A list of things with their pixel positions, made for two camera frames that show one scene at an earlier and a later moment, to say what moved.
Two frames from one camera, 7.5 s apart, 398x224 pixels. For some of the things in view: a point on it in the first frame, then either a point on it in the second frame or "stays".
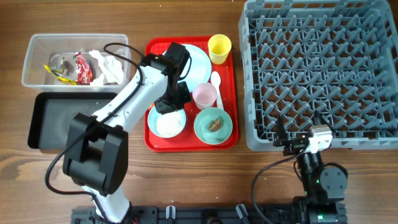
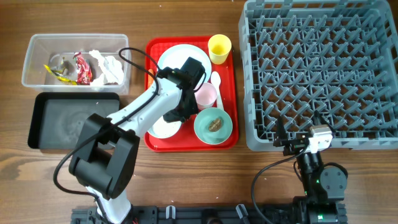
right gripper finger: x=281 y=134 stays
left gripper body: x=175 y=100 → x=185 y=112
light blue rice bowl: x=168 y=125 stays
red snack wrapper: x=84 y=74 stays
